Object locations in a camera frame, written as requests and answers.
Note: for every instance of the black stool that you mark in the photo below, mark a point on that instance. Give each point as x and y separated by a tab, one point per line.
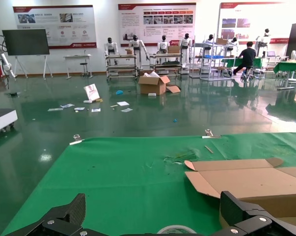
83	64

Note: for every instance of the green covered work table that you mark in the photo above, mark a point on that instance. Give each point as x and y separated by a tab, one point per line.
257	62
290	66

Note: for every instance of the open brown cardboard box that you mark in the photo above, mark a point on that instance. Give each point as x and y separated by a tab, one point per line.
248	182

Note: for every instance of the small white flat box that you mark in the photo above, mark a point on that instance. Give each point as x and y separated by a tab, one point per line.
152	94

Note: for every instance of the white humanoid robot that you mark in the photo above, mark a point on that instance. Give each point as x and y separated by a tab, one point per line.
135	44
263	40
163	45
233	42
111	46
208	40
185	44

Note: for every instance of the blue cap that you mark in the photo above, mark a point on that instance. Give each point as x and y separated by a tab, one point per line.
119	92

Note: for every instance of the white tape roll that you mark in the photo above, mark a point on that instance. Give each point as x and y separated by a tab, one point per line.
177	229

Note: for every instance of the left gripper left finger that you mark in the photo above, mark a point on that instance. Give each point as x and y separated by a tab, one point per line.
64	218

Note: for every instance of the white mobile robot station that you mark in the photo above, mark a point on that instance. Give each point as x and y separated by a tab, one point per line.
3	120

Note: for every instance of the metal rack workbench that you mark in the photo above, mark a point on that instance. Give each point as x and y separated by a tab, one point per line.
120	56
165	55

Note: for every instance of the black screen on stand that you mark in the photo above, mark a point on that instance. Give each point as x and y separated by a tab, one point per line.
25	41

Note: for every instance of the white and red bag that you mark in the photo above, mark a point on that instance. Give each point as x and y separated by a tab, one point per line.
91	92

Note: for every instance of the poster board with red header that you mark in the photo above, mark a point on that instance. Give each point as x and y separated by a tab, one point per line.
130	22

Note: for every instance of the medium cardboard box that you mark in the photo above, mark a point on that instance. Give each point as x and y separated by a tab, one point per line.
173	49

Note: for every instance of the poster board with dark pictures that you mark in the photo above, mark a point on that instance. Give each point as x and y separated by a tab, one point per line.
228	23

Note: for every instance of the green table cloth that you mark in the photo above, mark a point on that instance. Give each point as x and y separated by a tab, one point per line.
113	172

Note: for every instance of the white desk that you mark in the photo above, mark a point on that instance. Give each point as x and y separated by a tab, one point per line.
76	56

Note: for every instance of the small cardboard box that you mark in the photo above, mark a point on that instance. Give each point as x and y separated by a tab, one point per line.
128	51

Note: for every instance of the flat cardboard box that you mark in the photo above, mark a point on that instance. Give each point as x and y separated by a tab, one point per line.
221	41

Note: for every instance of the seated person in black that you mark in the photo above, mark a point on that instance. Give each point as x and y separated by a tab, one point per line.
247	56

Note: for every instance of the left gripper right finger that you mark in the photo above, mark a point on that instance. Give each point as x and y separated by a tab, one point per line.
246	218

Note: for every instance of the metal binder clip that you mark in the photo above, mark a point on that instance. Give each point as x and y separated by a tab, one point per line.
76	139
210	134

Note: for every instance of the long thin wooden stick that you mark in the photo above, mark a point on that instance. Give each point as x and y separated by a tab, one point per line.
208	149

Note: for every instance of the white paper sheet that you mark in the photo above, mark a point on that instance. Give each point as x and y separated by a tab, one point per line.
123	103
79	108
95	110
55	109
67	105
126	110

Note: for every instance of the poster board with photos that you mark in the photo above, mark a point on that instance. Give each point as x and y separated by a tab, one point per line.
64	37

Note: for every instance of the large open cardboard carton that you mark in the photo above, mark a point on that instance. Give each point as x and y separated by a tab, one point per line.
150	87

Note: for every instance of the clear plastic bag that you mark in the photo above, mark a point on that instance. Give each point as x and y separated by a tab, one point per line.
179	157

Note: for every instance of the tall metal frame rack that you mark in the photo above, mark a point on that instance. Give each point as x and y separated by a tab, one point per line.
211	57

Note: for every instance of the white industrial robot arm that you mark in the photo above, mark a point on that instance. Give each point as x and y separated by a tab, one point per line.
5	65

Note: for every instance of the open laptop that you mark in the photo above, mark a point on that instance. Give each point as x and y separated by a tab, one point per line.
271	53

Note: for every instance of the black object on floor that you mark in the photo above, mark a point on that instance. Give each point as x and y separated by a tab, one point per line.
14	94

